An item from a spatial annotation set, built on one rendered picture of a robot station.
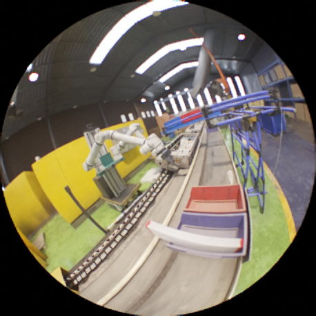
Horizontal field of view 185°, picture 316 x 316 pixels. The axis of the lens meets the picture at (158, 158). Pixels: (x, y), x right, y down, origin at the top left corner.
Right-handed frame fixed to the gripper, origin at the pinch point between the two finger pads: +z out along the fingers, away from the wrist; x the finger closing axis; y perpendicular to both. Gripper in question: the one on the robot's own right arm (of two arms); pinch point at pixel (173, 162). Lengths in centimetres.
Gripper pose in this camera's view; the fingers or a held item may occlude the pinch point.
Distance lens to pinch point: 93.9
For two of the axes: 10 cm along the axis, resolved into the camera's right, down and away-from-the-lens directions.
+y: 5.9, -4.8, -6.4
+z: 6.5, 7.6, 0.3
